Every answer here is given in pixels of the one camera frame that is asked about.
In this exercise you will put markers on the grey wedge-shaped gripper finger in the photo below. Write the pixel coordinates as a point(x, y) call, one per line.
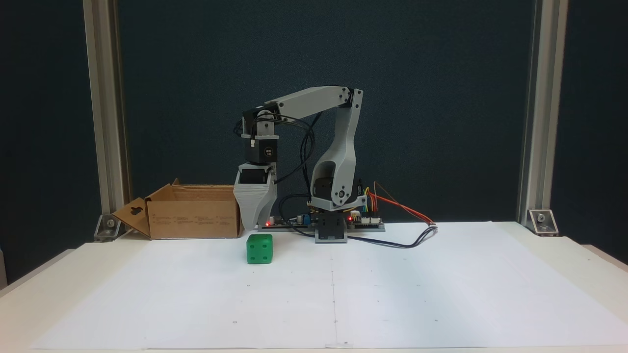
point(251, 203)

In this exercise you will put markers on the grey narrow gripper finger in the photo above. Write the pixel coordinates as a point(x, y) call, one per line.
point(273, 189)

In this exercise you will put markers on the green die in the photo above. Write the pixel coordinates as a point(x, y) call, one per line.
point(259, 250)

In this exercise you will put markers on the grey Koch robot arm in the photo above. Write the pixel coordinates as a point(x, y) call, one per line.
point(343, 147)

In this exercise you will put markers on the blue circuit board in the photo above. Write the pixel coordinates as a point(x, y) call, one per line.
point(287, 224)

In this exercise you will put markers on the brown cardboard box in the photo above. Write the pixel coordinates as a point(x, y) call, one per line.
point(196, 218)

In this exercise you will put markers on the circuit board with white connectors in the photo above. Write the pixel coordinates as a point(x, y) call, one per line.
point(368, 223)

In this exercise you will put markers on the metal corner bracket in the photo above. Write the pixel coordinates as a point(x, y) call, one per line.
point(542, 221)
point(109, 226)

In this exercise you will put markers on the aluminium frame post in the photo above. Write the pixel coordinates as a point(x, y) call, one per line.
point(105, 98)
point(542, 98)

